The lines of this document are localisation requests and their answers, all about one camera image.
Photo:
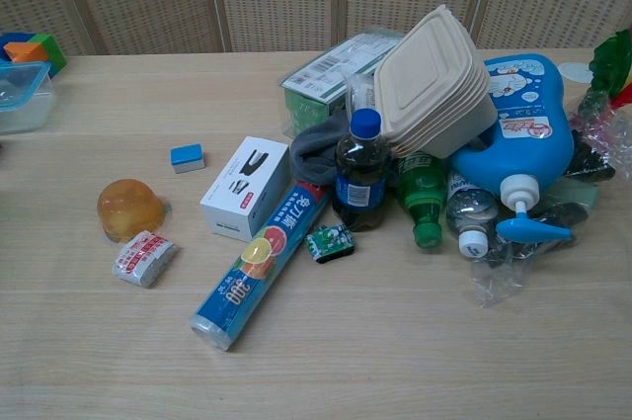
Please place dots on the clear water bottle white cap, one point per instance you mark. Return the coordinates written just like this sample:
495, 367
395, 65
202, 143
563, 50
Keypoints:
469, 215

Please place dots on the beige stacked lunch containers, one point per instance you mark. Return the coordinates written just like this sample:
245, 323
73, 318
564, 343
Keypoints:
429, 84

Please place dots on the orange jelly cup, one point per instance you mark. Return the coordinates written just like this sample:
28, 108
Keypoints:
129, 206

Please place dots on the dark cola bottle blue cap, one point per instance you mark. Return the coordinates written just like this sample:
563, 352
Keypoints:
359, 173

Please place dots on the green white cardboard box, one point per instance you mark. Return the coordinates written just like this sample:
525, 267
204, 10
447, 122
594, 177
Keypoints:
321, 79

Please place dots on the blue cling film roll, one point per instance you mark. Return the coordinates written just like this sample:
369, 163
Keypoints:
257, 262

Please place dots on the white round table grommet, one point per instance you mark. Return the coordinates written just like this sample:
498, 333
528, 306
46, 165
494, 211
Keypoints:
576, 72

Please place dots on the white stapler box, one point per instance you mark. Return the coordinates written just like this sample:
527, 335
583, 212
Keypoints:
242, 193

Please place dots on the blue Doraemon pump bottle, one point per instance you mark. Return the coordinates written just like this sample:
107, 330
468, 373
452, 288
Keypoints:
523, 138

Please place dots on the small green patterned packet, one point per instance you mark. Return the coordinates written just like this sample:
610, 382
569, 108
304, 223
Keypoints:
330, 243

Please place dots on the small blue eraser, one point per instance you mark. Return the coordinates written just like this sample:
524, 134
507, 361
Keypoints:
186, 156

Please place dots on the small green soda bottle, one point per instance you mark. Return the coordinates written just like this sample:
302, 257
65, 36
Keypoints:
422, 193

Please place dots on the colourful feather shuttlecock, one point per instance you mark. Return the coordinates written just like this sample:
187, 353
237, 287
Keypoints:
614, 61

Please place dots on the grey sock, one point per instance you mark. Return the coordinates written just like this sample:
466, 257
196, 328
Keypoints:
311, 153

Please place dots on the clear blue-rimmed food container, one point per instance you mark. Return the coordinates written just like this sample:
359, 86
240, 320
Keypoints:
22, 96

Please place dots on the red white wrapped snack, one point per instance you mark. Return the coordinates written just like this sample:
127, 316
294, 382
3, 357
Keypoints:
143, 259

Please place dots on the colourful block puzzle cube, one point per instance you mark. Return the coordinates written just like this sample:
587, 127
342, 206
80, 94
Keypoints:
37, 49

